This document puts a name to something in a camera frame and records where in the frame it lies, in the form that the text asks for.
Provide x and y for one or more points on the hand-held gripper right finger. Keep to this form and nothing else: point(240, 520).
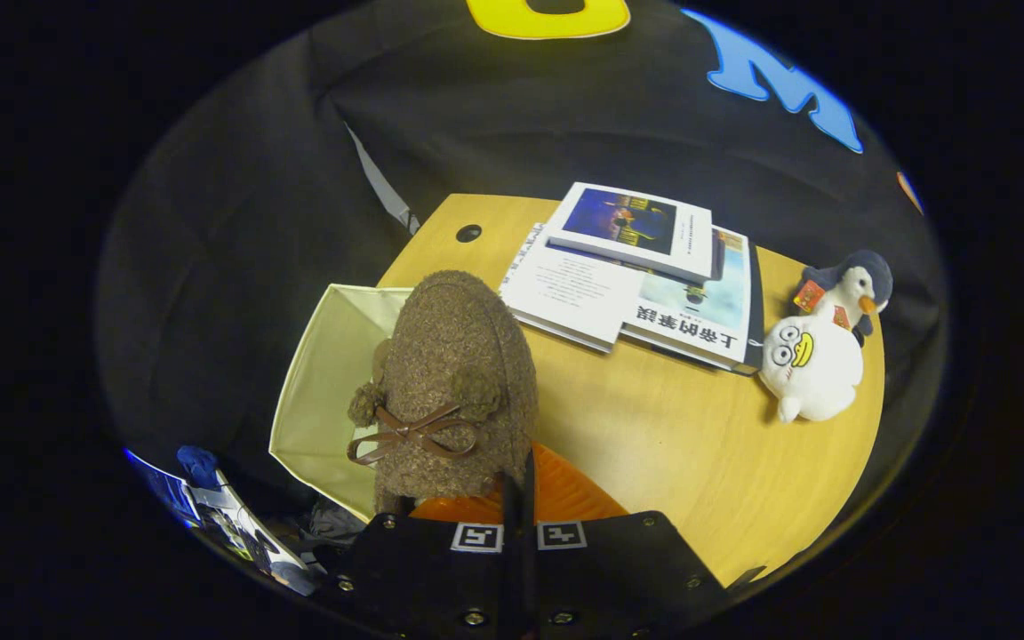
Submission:
point(619, 569)

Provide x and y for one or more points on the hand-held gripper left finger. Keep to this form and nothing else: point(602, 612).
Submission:
point(423, 578)

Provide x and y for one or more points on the cream fabric storage box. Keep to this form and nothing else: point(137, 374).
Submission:
point(325, 382)

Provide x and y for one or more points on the dark cloth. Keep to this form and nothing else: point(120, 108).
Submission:
point(334, 520)

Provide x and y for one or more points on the cluttered white desk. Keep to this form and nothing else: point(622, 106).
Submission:
point(245, 533)

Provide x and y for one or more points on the small blue item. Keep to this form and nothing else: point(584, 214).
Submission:
point(198, 464)

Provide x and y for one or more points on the book with pale blue cover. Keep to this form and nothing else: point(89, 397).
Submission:
point(699, 311)

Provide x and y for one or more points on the white plush toy with glasses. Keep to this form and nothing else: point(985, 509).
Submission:
point(819, 373)

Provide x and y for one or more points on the white book with blue picture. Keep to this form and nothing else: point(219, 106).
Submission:
point(632, 227)

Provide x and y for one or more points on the grey penguin plush toy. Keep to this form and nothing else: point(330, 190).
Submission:
point(863, 276)

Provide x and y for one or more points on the black backdrop cloth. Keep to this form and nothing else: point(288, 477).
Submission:
point(236, 222)

